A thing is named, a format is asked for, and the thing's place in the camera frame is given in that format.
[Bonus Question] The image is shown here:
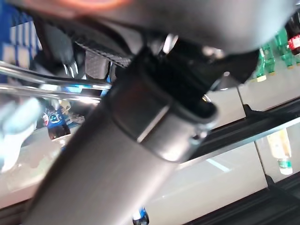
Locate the Coca-Cola bottle red cap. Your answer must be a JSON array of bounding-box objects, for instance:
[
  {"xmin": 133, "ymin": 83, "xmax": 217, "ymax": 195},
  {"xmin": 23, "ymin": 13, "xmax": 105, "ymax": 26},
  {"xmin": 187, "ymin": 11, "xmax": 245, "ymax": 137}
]
[{"xmin": 285, "ymin": 14, "xmax": 300, "ymax": 65}]

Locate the green Sprite bottle yellow cap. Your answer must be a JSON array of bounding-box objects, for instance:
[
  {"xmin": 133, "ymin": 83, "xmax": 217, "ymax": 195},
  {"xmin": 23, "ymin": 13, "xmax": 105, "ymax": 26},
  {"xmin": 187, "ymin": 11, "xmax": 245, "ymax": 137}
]
[
  {"xmin": 276, "ymin": 28, "xmax": 296, "ymax": 69},
  {"xmin": 254, "ymin": 50, "xmax": 267, "ymax": 83},
  {"xmin": 262, "ymin": 43, "xmax": 277, "ymax": 76}
]

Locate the Pepsi cola bottle blue cap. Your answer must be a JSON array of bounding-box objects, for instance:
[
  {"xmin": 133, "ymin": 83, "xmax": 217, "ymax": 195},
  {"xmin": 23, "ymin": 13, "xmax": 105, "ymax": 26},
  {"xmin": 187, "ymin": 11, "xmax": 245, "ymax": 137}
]
[{"xmin": 41, "ymin": 103, "xmax": 71, "ymax": 142}]

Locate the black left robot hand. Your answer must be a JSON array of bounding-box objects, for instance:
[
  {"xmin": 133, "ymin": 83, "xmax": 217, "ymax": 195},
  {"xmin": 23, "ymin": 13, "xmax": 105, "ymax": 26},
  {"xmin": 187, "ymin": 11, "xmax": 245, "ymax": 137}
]
[{"xmin": 9, "ymin": 0, "xmax": 296, "ymax": 225}]

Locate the pale yellow drink bottle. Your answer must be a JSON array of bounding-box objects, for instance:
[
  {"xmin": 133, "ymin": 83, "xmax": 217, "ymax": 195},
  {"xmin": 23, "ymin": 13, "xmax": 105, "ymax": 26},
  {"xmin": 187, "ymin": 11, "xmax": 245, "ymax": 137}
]
[{"xmin": 267, "ymin": 130, "xmax": 293, "ymax": 176}]

